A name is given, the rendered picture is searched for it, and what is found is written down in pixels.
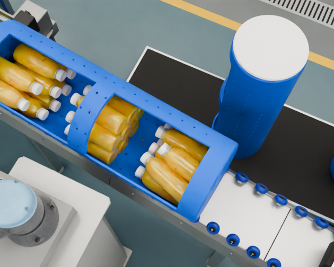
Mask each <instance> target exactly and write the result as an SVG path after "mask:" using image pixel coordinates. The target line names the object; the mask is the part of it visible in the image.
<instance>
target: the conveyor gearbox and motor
mask: <svg viewBox="0 0 334 267"><path fill-rule="evenodd" d="M20 10H23V11H25V10H27V11H28V12H30V14H31V15H32V16H34V17H35V19H36V22H37V24H38V26H39V28H40V31H39V33H40V34H42V35H44V36H45V37H47V38H49V39H51V40H53V41H54V42H56V40H55V38H54V36H55V35H56V34H57V33H58V31H59V29H58V26H57V23H56V21H54V20H52V19H51V18H50V16H49V13H48V11H47V9H46V8H43V7H41V6H39V5H37V4H35V3H34V2H32V1H31V0H26V1H25V2H24V3H23V4H22V5H21V7H20V8H19V9H18V10H17V11H16V12H15V13H14V15H13V16H14V17H15V16H16V15H17V14H18V12H19V11H20Z"/></svg>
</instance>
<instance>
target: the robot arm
mask: <svg viewBox="0 0 334 267"><path fill-rule="evenodd" d="M58 223H59V212H58V208H57V206H56V204H55V203H54V202H53V200H52V199H51V198H49V197H48V196H47V195H45V194H43V193H41V192H37V191H33V190H32V189H31V188H30V187H29V186H28V185H26V184H25V183H23V182H20V181H18V180H14V179H4V180H0V239H2V238H4V237H6V236H7V237H8V238H9V239H10V240H11V241H12V242H14V243H16V244H18V245H20V246H24V247H34V246H38V245H41V244H43V243H44V242H46V241H47V240H48V239H49V238H50V237H51V236H52V235H53V234H54V233H55V231H56V229H57V226H58Z"/></svg>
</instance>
